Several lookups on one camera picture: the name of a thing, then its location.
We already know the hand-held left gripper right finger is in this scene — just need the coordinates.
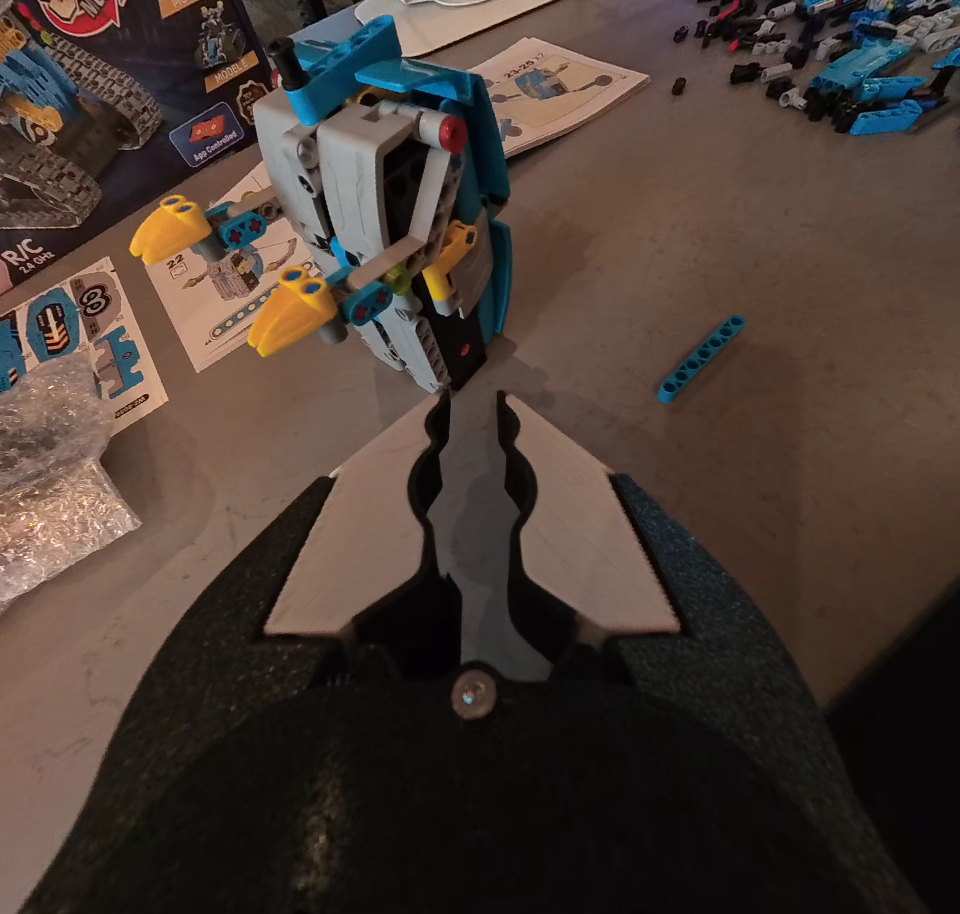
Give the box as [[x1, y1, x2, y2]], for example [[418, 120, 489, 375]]
[[497, 392, 684, 636]]

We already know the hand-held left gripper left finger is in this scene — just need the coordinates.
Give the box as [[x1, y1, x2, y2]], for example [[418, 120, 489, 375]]
[[262, 391, 451, 637]]

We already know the blue long beam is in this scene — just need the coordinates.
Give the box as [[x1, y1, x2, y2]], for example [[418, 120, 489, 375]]
[[657, 315, 747, 405]]

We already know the blue connector brick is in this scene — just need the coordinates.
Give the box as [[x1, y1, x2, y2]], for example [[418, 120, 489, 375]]
[[342, 284, 395, 327]]

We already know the grey blue brick robot model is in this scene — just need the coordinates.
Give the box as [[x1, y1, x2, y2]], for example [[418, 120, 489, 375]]
[[129, 17, 515, 395]]

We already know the white instruction sheet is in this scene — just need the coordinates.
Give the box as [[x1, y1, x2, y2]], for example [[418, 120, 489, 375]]
[[146, 164, 325, 373]]

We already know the bubble wrap bag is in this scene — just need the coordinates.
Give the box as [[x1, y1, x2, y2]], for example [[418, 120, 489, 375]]
[[0, 464, 144, 609], [0, 362, 115, 495]]

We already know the sticker sheet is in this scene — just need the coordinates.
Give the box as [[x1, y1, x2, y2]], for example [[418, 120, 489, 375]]
[[0, 257, 169, 435]]

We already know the person's brown clothing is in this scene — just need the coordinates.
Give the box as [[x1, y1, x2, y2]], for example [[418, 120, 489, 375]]
[[825, 614, 960, 914]]

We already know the dark blue robot kit box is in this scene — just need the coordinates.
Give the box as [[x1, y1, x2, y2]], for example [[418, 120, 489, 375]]
[[0, 0, 273, 292]]

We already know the pile of small brick pieces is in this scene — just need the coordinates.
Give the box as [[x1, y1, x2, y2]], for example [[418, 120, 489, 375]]
[[671, 0, 960, 136]]

